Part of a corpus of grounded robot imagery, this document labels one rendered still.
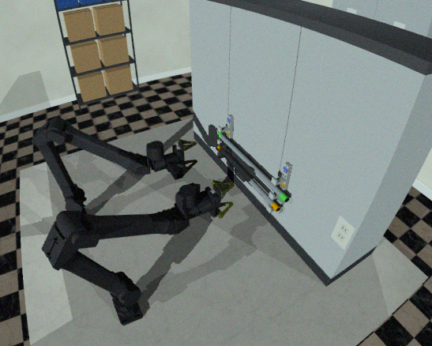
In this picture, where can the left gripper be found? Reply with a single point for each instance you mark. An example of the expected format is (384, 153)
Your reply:
(180, 152)

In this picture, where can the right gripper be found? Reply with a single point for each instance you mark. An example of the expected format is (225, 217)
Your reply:
(212, 203)

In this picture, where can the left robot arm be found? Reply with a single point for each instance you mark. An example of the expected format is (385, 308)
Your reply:
(74, 196)

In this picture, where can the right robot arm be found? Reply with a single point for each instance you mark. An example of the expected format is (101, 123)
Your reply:
(73, 230)

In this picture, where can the black wall panel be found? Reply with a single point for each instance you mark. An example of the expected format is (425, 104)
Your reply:
(345, 99)

